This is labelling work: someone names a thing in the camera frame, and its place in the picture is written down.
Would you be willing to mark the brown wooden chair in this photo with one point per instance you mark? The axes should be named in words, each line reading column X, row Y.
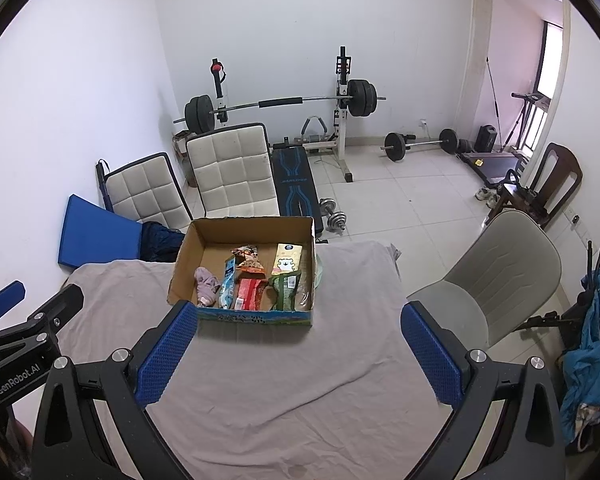
column 562, row 175

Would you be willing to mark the blue hanging garment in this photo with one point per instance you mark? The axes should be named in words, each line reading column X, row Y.
column 590, row 355

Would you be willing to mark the window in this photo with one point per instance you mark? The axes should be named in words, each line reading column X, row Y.
column 550, row 60

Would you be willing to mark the black poles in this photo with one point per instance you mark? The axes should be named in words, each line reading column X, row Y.
column 591, row 270

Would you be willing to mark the cardboard box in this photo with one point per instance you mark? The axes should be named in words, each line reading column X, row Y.
column 215, row 255

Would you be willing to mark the black treadmill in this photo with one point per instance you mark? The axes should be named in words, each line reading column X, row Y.
column 490, row 165

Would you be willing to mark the grey bench leg attachment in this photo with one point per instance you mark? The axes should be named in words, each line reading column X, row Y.
column 314, row 127

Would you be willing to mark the black metal stand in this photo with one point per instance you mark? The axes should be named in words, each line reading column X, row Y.
column 550, row 317

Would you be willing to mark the orange snack packet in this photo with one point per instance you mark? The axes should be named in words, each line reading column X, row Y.
column 250, row 262

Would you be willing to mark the grey padded chair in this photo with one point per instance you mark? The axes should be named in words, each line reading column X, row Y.
column 505, row 255

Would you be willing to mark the pair of white sneakers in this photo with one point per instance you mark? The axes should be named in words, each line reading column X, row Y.
column 486, row 196

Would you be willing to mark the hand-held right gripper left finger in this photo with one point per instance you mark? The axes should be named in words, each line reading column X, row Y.
column 167, row 355

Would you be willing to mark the person's left forearm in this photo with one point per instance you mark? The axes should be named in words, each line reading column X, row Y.
column 15, row 440

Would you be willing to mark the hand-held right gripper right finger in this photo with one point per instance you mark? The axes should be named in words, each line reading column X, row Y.
column 432, row 355

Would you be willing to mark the dark blue garment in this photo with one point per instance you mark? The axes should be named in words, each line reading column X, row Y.
column 162, row 242

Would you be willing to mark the small barbell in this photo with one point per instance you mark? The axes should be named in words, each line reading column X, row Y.
column 395, row 146

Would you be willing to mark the black speaker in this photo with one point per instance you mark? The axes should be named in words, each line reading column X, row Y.
column 487, row 139

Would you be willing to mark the barbell with black plates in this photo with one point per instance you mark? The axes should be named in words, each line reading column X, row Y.
column 280, row 102

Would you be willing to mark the red snack packet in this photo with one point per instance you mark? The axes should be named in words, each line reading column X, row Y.
column 247, row 295

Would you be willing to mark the white barbell rack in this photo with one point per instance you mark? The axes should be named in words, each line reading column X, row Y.
column 341, row 130

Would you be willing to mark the chrome dumbbell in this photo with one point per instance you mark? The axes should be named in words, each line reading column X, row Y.
column 337, row 221
column 328, row 206

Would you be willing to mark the white padded chair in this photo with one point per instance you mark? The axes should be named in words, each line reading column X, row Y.
column 230, row 170
column 145, row 190

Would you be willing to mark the green snack packet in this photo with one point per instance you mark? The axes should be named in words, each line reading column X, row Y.
column 285, row 290

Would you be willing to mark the black blue stick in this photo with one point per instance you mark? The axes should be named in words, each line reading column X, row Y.
column 102, row 180

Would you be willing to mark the blue white snack packet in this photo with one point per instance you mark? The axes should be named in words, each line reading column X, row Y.
column 227, row 285

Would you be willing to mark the grey tablecloth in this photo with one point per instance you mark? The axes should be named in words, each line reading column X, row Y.
column 280, row 385

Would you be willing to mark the blue foam mat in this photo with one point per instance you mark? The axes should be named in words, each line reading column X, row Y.
column 95, row 230

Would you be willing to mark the yellow tissue pack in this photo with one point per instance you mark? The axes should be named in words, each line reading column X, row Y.
column 286, row 260

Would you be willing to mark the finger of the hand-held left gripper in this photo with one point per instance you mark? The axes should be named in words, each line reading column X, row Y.
column 62, row 307
column 2, row 297

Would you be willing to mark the black blue weight bench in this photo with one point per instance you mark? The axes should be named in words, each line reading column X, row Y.
column 292, row 180

